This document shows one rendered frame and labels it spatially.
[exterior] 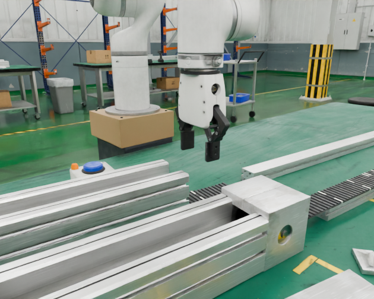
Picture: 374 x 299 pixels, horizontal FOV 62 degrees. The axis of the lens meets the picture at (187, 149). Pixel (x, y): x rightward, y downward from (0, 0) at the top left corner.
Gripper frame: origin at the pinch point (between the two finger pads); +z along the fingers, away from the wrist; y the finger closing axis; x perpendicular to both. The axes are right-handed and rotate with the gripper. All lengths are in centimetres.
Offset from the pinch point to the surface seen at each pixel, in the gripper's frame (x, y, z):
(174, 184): 8.9, -5.0, 3.7
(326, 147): -45.3, 0.3, 8.0
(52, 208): 29.3, -4.4, 2.5
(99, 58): -156, 512, 2
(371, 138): -66, -2, 8
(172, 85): -309, 520, 61
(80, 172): 20.5, 13.3, 5.0
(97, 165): 17.3, 11.9, 3.6
